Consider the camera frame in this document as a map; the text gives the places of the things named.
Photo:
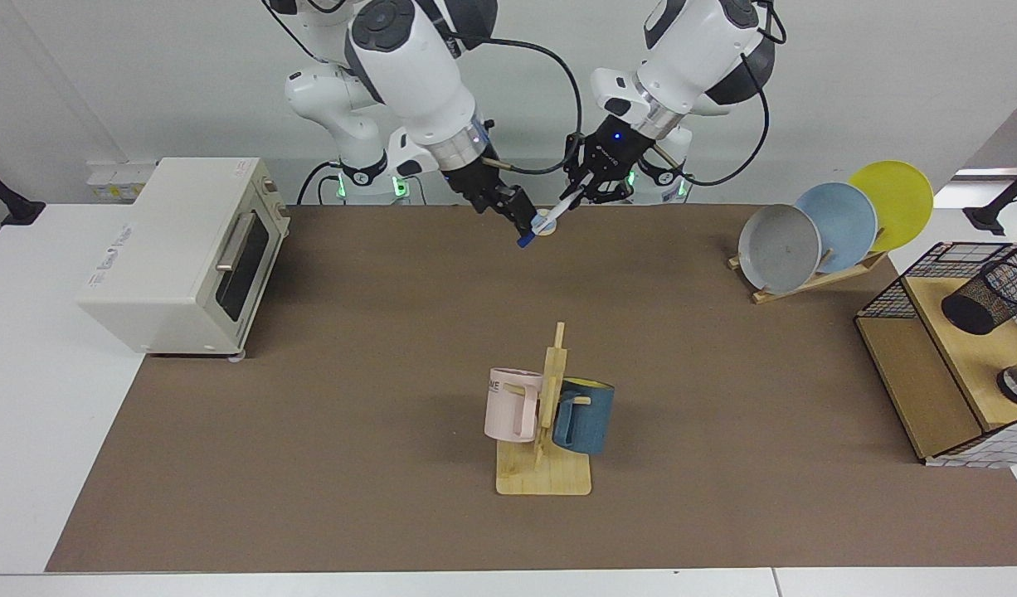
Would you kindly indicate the white marker with blue cap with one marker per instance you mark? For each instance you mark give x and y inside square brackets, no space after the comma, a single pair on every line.
[558,207]

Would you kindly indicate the black mesh pen holder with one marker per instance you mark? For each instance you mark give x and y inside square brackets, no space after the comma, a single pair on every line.
[985,298]

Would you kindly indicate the small blue round bell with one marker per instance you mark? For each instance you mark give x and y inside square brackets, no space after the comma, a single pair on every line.
[551,231]

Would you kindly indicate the pink cup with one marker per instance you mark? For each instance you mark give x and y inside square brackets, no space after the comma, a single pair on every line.
[504,406]

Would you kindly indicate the grey plate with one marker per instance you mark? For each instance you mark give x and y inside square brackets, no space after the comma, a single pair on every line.
[778,249]

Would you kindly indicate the dark blue cup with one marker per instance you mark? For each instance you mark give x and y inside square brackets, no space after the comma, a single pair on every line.
[591,419]

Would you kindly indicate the wooden plate rack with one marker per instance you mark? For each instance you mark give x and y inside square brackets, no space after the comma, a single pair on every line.
[807,284]

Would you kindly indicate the light blue plate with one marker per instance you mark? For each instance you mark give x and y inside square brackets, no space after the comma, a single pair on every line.
[844,224]

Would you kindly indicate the wooden cup stand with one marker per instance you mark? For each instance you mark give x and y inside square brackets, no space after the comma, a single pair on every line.
[542,477]

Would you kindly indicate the yellow plate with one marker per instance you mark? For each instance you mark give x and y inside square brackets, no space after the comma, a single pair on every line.
[898,199]

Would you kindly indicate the brown table cloth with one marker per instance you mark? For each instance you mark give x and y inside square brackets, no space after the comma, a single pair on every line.
[392,497]

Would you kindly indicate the pale toaster oven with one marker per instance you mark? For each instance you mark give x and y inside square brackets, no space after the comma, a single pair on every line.
[160,265]

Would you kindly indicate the white wall socket strip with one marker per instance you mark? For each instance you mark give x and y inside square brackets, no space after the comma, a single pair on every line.
[119,182]

